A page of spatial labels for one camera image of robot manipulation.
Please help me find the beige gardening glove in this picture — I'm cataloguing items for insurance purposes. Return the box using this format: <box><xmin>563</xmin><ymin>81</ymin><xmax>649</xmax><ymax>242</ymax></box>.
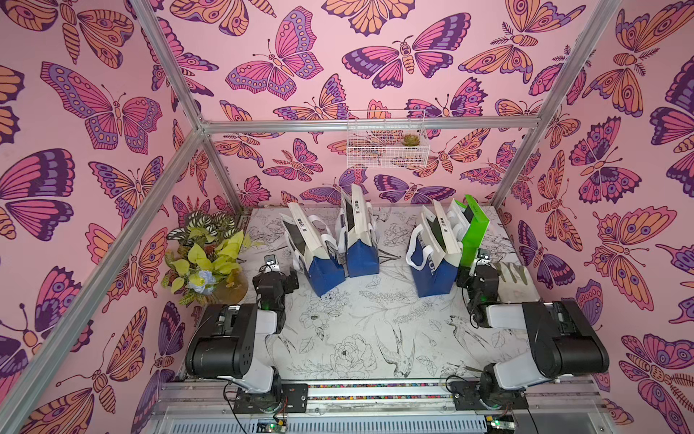
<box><xmin>495</xmin><ymin>262</ymin><xmax>540</xmax><ymax>303</ymax></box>

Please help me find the blue white takeout bag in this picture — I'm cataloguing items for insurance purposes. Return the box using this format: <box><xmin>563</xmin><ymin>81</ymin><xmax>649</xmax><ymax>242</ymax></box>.
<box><xmin>405</xmin><ymin>200</ymin><xmax>462</xmax><ymax>298</ymax></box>

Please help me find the small succulent in basket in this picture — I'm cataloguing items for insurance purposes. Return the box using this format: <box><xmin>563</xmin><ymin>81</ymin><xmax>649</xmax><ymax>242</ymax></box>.
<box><xmin>401</xmin><ymin>134</ymin><xmax>421</xmax><ymax>148</ymax></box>

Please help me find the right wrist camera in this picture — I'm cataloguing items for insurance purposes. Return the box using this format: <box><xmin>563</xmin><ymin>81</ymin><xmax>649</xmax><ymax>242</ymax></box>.
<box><xmin>472</xmin><ymin>249</ymin><xmax>492</xmax><ymax>269</ymax></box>

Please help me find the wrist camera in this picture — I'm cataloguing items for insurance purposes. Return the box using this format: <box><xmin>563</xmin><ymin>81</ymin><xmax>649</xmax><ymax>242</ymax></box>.
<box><xmin>472</xmin><ymin>249</ymin><xmax>492</xmax><ymax>269</ymax></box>
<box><xmin>260</xmin><ymin>254</ymin><xmax>280</xmax><ymax>273</ymax></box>

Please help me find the green white takeout bag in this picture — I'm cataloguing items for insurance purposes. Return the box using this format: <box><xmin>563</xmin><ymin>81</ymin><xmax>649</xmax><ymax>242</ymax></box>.
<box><xmin>446</xmin><ymin>195</ymin><xmax>490</xmax><ymax>268</ymax></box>

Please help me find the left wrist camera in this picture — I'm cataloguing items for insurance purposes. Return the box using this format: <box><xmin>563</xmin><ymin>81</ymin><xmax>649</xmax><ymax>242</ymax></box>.
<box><xmin>260</xmin><ymin>254</ymin><xmax>280</xmax><ymax>273</ymax></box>

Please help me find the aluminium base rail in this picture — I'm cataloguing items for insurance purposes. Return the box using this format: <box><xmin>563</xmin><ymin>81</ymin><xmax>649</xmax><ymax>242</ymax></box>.
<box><xmin>144</xmin><ymin>377</ymin><xmax>619</xmax><ymax>433</ymax></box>

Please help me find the artificial potted plant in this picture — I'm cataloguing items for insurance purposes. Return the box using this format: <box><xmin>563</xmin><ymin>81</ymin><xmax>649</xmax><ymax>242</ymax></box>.
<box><xmin>161</xmin><ymin>211</ymin><xmax>251</xmax><ymax>306</ymax></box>

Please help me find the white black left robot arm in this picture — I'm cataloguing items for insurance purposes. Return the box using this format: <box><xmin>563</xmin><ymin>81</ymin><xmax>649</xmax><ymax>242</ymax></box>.
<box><xmin>185</xmin><ymin>268</ymin><xmax>299</xmax><ymax>399</ymax></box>

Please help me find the white wire basket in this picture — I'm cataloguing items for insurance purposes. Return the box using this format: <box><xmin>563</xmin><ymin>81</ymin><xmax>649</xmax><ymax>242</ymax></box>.
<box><xmin>344</xmin><ymin>108</ymin><xmax>431</xmax><ymax>170</ymax></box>

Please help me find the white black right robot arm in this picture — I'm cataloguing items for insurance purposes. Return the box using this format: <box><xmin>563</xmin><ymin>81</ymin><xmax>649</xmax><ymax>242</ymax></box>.
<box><xmin>457</xmin><ymin>265</ymin><xmax>610</xmax><ymax>409</ymax></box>

